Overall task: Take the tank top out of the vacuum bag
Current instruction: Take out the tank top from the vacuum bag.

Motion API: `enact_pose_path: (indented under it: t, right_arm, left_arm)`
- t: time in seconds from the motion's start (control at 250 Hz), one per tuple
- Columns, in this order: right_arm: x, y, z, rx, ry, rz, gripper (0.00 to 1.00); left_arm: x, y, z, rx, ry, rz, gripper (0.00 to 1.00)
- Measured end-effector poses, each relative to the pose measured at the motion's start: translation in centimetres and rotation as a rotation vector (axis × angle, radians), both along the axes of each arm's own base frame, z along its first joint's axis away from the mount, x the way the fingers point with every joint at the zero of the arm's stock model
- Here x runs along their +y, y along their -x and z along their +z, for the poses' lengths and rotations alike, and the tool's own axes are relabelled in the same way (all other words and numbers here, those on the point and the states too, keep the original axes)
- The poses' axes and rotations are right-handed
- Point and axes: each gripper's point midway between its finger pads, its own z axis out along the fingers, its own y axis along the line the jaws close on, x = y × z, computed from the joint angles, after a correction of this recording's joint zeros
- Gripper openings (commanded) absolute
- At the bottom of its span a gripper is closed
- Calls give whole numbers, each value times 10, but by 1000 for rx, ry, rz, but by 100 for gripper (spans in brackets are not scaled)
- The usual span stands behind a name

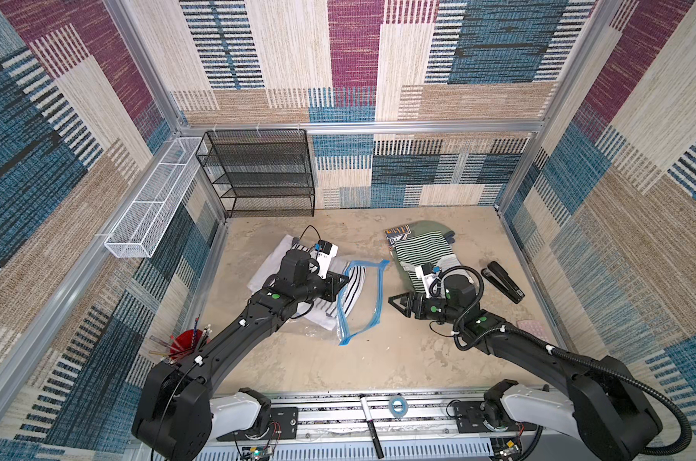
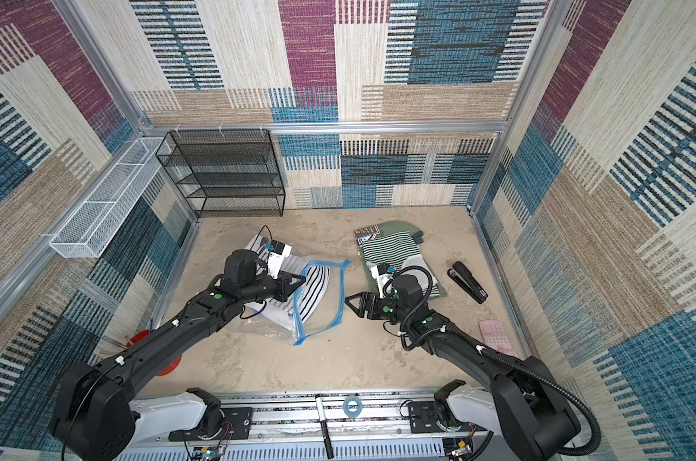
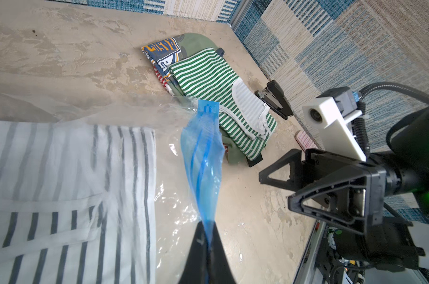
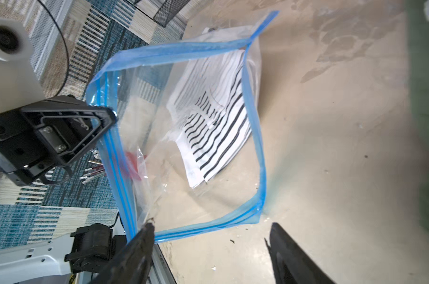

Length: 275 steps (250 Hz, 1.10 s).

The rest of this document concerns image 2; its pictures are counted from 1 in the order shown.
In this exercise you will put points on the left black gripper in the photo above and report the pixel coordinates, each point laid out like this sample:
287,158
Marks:
286,288

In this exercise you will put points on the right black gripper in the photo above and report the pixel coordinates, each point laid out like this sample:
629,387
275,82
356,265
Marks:
368,306

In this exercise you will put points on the clear vacuum bag blue zipper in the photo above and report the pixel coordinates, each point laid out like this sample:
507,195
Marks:
329,311

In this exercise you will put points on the green white striped garment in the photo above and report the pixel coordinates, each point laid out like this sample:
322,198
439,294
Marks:
399,251

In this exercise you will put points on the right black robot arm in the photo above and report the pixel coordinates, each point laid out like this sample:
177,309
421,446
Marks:
537,417

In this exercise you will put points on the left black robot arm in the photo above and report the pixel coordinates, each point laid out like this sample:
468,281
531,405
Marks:
94,415

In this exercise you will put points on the black white striped garment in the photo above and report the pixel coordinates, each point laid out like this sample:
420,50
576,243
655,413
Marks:
306,298

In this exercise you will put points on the blue tape roll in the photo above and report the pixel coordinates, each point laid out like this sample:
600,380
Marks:
352,407

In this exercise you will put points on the black stapler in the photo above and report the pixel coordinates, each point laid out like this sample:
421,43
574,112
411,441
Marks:
463,277

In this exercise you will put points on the black marker pen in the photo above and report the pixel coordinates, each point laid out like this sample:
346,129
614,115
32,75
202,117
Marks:
322,418

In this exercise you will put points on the pink calculator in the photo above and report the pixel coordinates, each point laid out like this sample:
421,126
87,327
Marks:
494,336

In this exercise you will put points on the red pencil cup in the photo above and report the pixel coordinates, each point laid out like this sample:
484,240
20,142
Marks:
147,354

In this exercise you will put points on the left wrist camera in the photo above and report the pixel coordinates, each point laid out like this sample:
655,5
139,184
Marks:
277,252

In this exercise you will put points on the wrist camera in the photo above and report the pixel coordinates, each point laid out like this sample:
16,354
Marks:
382,274
277,252

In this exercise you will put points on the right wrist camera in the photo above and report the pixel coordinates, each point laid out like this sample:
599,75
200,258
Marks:
382,274

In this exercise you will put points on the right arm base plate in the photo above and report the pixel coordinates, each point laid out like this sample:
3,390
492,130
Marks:
429,417

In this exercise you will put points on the black wire mesh shelf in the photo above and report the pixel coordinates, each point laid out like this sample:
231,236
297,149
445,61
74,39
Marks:
224,173

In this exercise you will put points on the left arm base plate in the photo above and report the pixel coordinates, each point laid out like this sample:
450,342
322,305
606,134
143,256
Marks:
232,423

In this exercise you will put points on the white wire mesh basket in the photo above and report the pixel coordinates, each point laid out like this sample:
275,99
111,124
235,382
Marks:
93,225

